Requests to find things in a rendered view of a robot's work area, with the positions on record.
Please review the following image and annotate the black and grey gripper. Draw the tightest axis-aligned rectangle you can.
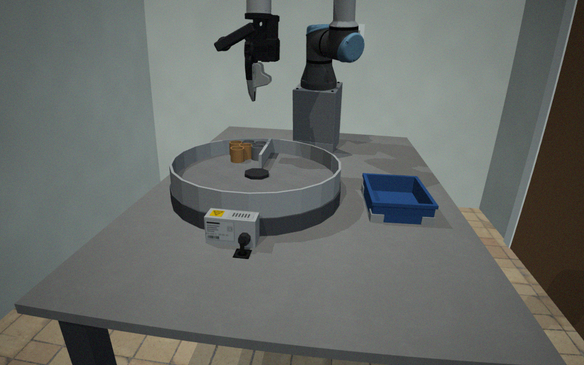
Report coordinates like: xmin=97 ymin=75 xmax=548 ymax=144
xmin=244 ymin=13 xmax=280 ymax=101

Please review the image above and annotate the blue plastic crate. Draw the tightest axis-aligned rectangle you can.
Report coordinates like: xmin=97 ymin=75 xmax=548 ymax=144
xmin=361 ymin=173 xmax=439 ymax=226

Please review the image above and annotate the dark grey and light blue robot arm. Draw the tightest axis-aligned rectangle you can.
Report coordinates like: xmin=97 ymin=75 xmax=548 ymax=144
xmin=214 ymin=0 xmax=364 ymax=91

